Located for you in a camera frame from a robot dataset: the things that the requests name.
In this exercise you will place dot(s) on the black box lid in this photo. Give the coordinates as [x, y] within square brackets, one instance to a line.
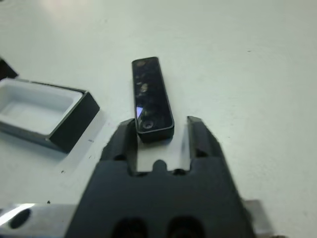
[6, 69]

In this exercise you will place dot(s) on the black camera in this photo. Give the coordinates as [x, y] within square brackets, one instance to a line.
[151, 94]

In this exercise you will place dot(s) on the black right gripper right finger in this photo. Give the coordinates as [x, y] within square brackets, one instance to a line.
[200, 141]

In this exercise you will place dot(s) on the black box with white insert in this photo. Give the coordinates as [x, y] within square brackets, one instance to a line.
[71, 126]

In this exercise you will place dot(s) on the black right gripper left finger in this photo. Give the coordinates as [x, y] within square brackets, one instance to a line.
[123, 143]

